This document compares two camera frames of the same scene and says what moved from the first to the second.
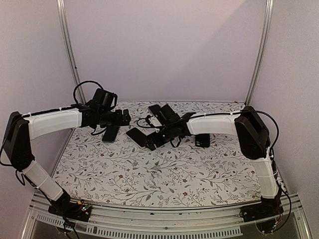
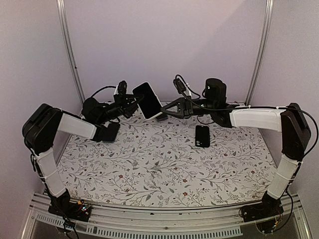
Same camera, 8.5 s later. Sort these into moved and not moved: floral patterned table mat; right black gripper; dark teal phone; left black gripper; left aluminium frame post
Moved: right black gripper; left black gripper
Not moved: dark teal phone; floral patterned table mat; left aluminium frame post
